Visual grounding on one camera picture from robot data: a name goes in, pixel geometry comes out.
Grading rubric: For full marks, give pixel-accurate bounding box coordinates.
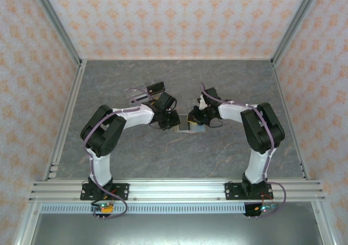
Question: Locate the white card with black stripe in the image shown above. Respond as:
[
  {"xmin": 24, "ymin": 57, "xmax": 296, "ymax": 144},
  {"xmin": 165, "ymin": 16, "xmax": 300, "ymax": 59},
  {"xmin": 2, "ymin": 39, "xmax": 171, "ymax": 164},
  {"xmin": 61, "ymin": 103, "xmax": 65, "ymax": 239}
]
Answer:
[{"xmin": 131, "ymin": 92, "xmax": 150, "ymax": 105}]

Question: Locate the black VIP card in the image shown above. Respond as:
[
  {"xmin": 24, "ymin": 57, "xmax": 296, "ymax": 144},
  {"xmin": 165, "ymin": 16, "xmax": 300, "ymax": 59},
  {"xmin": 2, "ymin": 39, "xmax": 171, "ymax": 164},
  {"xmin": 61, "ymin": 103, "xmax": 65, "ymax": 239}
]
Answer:
[{"xmin": 146, "ymin": 81, "xmax": 166, "ymax": 95}]

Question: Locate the clear acrylic card box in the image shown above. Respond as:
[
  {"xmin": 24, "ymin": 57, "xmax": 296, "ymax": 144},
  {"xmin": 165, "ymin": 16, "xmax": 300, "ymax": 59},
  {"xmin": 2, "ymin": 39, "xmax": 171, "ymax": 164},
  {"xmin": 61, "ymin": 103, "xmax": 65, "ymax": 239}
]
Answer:
[{"xmin": 124, "ymin": 81, "xmax": 167, "ymax": 108}]

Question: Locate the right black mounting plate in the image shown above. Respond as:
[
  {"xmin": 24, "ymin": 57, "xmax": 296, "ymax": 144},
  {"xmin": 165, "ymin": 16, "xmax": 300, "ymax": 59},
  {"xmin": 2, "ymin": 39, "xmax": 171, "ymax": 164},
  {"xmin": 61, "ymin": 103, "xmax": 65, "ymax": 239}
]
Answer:
[{"xmin": 224, "ymin": 182, "xmax": 274, "ymax": 201}]

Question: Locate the black mounting plate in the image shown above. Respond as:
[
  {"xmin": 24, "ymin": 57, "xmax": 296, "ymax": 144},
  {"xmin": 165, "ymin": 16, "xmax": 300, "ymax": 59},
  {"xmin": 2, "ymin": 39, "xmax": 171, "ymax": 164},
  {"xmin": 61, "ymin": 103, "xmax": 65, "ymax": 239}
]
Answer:
[
  {"xmin": 80, "ymin": 183, "xmax": 130, "ymax": 202},
  {"xmin": 224, "ymin": 182, "xmax": 274, "ymax": 201}
]

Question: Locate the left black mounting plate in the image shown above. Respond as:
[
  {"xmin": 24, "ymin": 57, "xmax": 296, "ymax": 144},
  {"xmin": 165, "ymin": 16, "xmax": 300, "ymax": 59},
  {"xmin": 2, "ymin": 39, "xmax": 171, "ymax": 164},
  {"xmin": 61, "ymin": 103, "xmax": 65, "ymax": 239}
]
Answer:
[{"xmin": 80, "ymin": 183, "xmax": 130, "ymax": 202}]

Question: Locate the small controller board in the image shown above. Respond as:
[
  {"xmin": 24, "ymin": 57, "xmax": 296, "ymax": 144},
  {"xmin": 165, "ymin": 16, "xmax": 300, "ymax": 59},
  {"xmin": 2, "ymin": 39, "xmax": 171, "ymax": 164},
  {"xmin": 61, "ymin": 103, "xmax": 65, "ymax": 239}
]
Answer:
[
  {"xmin": 91, "ymin": 201, "xmax": 115, "ymax": 215},
  {"xmin": 255, "ymin": 204, "xmax": 278, "ymax": 213}
]

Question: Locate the grey metal sheet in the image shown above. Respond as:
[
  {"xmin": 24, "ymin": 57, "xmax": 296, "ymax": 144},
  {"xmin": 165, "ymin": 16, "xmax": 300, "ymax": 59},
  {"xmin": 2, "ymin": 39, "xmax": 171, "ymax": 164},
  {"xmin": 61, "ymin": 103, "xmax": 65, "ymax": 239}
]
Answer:
[{"xmin": 29, "ymin": 213, "xmax": 326, "ymax": 245}]

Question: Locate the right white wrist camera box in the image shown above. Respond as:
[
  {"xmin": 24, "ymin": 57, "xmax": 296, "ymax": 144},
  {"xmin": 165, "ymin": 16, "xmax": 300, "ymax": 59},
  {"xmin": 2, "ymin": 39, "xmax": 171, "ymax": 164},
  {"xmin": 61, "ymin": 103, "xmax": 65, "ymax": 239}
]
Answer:
[{"xmin": 197, "ymin": 94, "xmax": 209, "ymax": 110}]

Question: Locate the right arm thin black wire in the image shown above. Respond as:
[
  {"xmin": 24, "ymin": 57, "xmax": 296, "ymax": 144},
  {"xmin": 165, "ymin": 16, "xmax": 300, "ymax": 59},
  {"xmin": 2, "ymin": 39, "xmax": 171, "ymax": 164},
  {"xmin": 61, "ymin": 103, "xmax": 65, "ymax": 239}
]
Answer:
[{"xmin": 206, "ymin": 118, "xmax": 224, "ymax": 129}]

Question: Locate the wide aluminium base rail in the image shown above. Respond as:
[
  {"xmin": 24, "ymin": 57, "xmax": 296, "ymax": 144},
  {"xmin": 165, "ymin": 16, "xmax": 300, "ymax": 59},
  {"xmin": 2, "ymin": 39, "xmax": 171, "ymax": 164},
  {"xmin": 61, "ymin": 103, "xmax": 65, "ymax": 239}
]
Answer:
[{"xmin": 28, "ymin": 178, "xmax": 326, "ymax": 202}]

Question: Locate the aluminium side rail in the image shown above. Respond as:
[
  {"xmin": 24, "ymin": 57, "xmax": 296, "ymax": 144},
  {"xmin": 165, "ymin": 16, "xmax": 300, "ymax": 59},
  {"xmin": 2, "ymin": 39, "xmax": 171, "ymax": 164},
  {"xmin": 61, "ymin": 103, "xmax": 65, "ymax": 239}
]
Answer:
[
  {"xmin": 271, "ymin": 61, "xmax": 311, "ymax": 180},
  {"xmin": 42, "ymin": 60, "xmax": 88, "ymax": 181}
]

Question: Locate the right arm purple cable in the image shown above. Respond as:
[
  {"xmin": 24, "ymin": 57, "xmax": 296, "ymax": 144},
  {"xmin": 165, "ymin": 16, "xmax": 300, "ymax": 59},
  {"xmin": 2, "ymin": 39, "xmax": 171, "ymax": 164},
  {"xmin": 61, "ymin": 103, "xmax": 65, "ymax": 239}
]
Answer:
[{"xmin": 200, "ymin": 82, "xmax": 286, "ymax": 219}]

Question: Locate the grey slotted cable duct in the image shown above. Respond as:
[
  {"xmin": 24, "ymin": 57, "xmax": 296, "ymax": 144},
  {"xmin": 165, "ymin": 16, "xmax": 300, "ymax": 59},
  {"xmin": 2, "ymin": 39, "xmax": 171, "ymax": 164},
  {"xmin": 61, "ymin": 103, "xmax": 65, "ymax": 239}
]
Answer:
[{"xmin": 40, "ymin": 204, "xmax": 247, "ymax": 215}]

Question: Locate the aluminium corner post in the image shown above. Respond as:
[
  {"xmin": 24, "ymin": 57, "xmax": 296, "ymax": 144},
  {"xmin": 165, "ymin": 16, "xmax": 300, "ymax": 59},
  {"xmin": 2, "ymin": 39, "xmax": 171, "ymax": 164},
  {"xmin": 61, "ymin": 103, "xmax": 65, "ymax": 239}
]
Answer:
[
  {"xmin": 270, "ymin": 0, "xmax": 324, "ymax": 66},
  {"xmin": 28, "ymin": 0, "xmax": 84, "ymax": 66}
]

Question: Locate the aluminium frame leg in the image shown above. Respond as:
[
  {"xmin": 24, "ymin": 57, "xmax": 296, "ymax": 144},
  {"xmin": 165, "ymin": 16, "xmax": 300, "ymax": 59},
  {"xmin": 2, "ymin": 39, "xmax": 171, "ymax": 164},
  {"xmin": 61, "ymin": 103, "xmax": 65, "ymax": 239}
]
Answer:
[
  {"xmin": 311, "ymin": 201, "xmax": 337, "ymax": 245},
  {"xmin": 13, "ymin": 201, "xmax": 41, "ymax": 245}
]

